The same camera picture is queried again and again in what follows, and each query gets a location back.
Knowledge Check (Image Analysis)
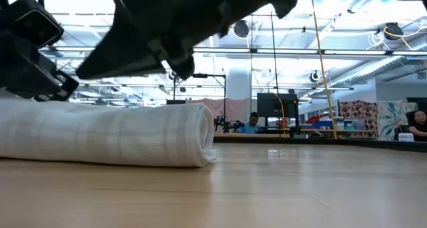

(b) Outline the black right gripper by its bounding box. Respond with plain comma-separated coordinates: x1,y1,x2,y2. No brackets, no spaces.
75,0,305,81

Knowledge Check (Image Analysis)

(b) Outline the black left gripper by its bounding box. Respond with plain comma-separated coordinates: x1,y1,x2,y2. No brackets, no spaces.
0,29,80,103

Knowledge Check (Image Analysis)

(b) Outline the white plaid towel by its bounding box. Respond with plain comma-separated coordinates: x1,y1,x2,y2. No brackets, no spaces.
0,97,217,169

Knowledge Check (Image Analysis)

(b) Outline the black overhead stand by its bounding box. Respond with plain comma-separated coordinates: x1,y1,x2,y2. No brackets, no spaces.
171,72,228,122

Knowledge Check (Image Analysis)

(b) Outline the pink curtain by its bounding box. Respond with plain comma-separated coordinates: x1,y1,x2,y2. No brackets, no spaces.
186,97,258,133

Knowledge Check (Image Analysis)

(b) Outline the small black robot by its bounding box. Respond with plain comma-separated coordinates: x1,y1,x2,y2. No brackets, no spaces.
213,115,246,134

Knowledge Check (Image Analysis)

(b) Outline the person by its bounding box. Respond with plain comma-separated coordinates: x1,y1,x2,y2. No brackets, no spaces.
405,109,427,143
237,111,261,135

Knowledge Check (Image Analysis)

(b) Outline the wooden workbench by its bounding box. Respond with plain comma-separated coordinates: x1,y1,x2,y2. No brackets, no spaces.
213,132,291,139

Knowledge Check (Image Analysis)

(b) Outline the red tray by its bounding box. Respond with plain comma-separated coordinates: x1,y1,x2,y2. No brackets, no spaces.
304,113,330,125

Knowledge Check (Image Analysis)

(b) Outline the blue bin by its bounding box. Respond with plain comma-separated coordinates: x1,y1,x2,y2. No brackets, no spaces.
312,120,335,130

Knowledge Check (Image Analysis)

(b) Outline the brown floral fabric panel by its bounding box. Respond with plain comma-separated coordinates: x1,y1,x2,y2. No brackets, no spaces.
338,99,380,139

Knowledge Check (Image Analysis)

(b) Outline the white plastic container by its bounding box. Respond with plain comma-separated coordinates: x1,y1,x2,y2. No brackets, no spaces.
398,132,416,143

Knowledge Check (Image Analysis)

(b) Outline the black cabinet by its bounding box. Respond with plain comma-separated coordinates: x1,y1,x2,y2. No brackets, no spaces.
406,97,427,113

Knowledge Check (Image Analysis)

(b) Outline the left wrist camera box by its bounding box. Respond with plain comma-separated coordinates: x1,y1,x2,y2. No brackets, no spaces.
9,0,65,49

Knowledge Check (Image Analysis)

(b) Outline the black reel with yellow cable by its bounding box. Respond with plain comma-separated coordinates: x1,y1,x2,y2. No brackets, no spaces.
382,19,427,51
232,19,250,39

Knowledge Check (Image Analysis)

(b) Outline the black hanging cable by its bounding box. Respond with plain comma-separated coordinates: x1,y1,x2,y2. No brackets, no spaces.
269,11,281,96

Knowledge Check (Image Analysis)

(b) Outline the thin yellow cable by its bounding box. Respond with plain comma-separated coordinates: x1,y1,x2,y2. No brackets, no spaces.
278,97,287,129

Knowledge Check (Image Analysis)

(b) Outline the yellow hanging cable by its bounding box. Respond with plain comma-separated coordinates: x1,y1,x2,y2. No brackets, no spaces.
308,0,338,140

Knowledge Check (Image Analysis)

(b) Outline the black table frame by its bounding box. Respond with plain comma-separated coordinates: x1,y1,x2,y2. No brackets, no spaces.
212,135,427,153

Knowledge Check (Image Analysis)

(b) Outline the silver ventilation duct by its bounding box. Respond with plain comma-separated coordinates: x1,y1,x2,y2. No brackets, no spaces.
328,43,427,86

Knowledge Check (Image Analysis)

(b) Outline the white coiled cable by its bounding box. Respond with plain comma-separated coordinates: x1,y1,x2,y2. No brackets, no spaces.
366,30,385,51

